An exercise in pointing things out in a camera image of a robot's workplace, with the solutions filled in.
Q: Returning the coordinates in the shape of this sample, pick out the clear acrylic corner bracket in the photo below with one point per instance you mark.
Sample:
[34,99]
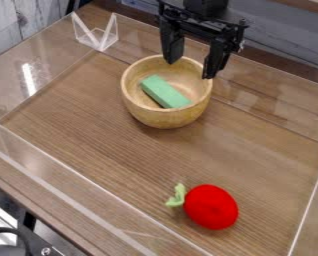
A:
[96,38]

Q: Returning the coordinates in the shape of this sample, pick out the red plush tomato toy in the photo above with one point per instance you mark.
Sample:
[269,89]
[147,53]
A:
[209,205]

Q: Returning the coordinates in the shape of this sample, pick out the green rectangular block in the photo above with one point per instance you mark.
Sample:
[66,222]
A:
[163,93]

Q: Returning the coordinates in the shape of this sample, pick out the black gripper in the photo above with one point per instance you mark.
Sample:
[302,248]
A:
[210,15]

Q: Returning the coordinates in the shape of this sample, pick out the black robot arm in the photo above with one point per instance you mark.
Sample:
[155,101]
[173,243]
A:
[189,29]

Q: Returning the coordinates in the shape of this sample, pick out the light wooden bowl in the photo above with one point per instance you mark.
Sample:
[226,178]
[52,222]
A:
[183,75]

